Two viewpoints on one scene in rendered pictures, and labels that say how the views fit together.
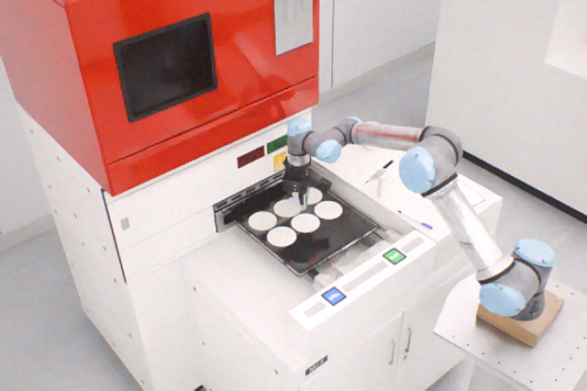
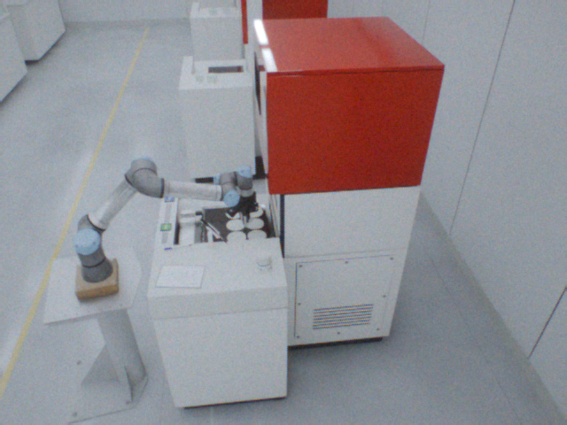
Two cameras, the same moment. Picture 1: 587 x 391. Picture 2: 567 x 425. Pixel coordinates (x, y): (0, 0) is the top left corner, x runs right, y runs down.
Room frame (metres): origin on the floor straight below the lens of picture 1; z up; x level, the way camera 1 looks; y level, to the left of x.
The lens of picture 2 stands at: (2.99, -1.63, 2.46)
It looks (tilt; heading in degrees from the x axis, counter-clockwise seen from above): 37 degrees down; 122
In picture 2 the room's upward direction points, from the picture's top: straight up
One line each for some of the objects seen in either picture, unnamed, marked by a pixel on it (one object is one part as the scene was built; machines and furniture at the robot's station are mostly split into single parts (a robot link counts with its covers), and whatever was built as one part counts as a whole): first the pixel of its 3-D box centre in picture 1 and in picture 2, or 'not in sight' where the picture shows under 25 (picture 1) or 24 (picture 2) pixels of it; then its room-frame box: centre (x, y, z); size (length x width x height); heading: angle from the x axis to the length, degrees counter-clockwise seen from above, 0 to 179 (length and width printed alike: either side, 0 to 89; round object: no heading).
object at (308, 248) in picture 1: (305, 223); (236, 225); (1.72, -0.05, 0.90); 0.34 x 0.34 x 0.01; 39
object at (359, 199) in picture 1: (401, 192); (218, 276); (1.89, -0.42, 0.89); 0.62 x 0.35 x 0.14; 39
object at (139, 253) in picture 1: (221, 188); (272, 184); (1.78, 0.24, 1.02); 0.82 x 0.03 x 0.40; 129
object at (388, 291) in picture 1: (365, 291); (169, 223); (1.40, -0.23, 0.89); 0.55 x 0.09 x 0.14; 129
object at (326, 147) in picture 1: (325, 145); (225, 181); (1.73, -0.12, 1.22); 0.11 x 0.11 x 0.08; 47
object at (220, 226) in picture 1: (265, 197); (273, 220); (1.88, 0.09, 0.89); 0.44 x 0.02 x 0.10; 129
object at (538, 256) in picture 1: (529, 264); (89, 245); (1.34, -0.70, 1.04); 0.13 x 0.12 x 0.14; 137
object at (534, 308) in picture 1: (521, 291); (95, 265); (1.35, -0.70, 0.93); 0.15 x 0.15 x 0.10
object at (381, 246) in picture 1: (361, 267); (187, 235); (1.52, -0.23, 0.87); 0.36 x 0.08 x 0.03; 129
